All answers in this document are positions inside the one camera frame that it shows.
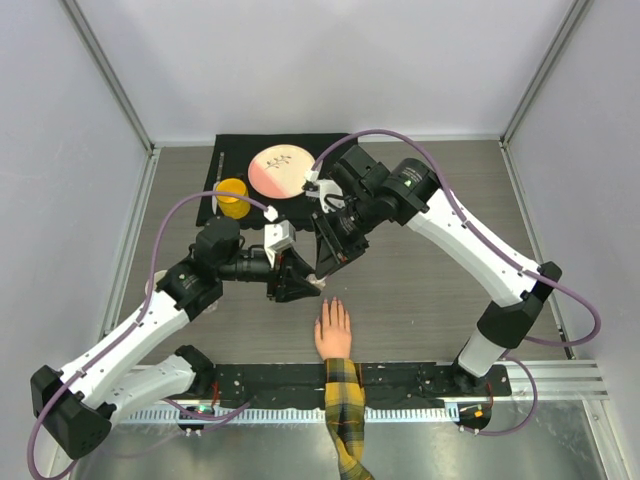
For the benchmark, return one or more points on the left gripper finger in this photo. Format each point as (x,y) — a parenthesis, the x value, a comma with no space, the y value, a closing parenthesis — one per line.
(295,266)
(295,290)

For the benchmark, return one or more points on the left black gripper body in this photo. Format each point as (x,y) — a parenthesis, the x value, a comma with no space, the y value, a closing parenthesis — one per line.
(280,275)

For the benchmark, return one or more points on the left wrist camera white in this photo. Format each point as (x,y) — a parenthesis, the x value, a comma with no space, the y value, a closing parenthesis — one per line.
(279,234)

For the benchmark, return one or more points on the pink cream plate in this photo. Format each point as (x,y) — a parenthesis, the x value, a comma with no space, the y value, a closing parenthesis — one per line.
(278,172)

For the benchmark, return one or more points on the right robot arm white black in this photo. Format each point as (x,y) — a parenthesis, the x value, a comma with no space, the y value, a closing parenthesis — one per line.
(360,193)

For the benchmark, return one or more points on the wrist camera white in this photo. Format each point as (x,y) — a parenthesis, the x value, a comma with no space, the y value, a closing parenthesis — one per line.
(279,234)
(325,191)

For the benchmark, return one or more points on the glitter nail polish bottle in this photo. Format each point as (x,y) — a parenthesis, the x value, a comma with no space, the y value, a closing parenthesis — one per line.
(319,283)

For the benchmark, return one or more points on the silver knife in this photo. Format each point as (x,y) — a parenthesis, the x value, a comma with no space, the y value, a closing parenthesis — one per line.
(219,171)

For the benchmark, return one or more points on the yellow plaid sleeve forearm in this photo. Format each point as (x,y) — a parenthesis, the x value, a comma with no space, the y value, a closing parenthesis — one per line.
(345,417)

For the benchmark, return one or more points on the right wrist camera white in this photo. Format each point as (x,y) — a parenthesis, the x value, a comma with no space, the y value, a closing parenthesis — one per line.
(325,191)

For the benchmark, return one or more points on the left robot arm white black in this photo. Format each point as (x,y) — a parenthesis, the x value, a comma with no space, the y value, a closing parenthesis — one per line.
(80,403)

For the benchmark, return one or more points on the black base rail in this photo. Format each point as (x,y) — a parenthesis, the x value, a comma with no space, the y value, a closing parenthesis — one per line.
(396,385)

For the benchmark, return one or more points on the mannequin hand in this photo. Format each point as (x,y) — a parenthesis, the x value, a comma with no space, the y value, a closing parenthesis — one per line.
(332,331)

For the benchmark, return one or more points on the yellow mug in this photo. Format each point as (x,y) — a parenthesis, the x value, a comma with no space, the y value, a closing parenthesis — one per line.
(233,204)

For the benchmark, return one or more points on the black cloth placemat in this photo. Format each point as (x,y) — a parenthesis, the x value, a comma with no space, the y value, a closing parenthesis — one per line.
(240,149)

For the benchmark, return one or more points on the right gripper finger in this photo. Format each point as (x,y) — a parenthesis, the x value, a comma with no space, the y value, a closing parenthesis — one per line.
(325,252)
(333,264)

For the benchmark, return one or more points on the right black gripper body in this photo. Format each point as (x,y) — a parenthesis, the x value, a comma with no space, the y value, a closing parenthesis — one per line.
(349,230)

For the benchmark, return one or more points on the white cable duct strip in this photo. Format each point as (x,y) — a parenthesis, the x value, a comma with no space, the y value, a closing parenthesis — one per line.
(166,414)

